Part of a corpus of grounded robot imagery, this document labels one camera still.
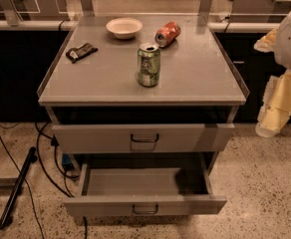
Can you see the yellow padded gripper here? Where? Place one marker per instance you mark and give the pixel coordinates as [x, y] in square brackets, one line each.
[276, 106]

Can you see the grey drawer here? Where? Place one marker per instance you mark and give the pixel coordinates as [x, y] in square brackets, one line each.
[144, 184]
[122, 138]

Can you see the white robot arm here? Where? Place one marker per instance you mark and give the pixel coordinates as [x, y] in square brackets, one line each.
[278, 41]

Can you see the grey drawer cabinet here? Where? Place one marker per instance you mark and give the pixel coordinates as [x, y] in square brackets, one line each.
[196, 84]

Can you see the grey top drawer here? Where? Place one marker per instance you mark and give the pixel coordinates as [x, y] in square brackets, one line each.
[122, 138]

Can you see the orange soda can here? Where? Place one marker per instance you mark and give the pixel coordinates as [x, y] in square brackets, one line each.
[167, 33]

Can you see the green soda can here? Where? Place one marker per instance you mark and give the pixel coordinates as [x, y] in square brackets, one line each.
[148, 64]

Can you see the white bowl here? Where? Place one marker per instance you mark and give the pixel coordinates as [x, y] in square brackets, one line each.
[124, 28]

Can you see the dark snack packet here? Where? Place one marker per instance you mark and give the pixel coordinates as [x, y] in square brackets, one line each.
[79, 53]

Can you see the blue box under cabinet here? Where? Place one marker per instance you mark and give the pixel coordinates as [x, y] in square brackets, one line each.
[66, 162]

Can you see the black bar on floor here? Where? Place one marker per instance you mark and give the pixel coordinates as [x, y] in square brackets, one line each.
[6, 215]

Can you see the white horizontal rail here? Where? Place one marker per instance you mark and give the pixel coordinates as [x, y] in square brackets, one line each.
[68, 25]

